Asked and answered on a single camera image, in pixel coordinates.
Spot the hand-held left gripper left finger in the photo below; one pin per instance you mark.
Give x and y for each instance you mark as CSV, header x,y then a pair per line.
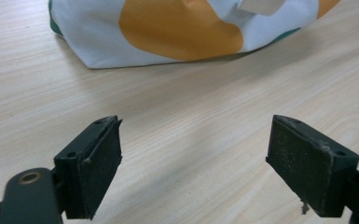
x,y
90,174

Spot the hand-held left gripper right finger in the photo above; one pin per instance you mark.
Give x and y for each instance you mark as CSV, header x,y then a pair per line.
x,y
307,168

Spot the white orange green cloth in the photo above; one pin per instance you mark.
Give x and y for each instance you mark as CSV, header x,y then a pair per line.
x,y
174,31

